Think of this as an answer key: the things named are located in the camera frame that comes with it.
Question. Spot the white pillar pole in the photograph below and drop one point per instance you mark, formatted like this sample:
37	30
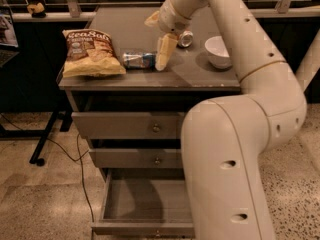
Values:
310	64

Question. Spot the black desk leg frame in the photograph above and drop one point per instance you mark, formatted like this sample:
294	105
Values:
40	134

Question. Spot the white bowl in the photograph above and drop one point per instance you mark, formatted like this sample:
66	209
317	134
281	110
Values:
217	53

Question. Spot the small yellow black object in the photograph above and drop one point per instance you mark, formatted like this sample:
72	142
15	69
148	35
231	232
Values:
36	10

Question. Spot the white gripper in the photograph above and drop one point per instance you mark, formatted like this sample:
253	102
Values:
170	18

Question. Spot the grey top drawer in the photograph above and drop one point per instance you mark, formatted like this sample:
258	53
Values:
128	125

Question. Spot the grey middle drawer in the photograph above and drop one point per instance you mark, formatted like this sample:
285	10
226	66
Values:
136	158

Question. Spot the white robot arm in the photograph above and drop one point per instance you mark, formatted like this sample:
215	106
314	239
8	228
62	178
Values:
222	138

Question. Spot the grey drawer cabinet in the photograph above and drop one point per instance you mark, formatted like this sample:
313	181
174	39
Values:
188	79

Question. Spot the orange soda can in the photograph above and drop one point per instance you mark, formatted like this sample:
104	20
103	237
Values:
185	39

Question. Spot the grey open bottom drawer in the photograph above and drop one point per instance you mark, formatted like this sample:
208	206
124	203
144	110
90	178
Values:
145	202

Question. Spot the brown yellow chip bag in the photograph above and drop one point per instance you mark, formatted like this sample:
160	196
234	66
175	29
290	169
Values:
90	52

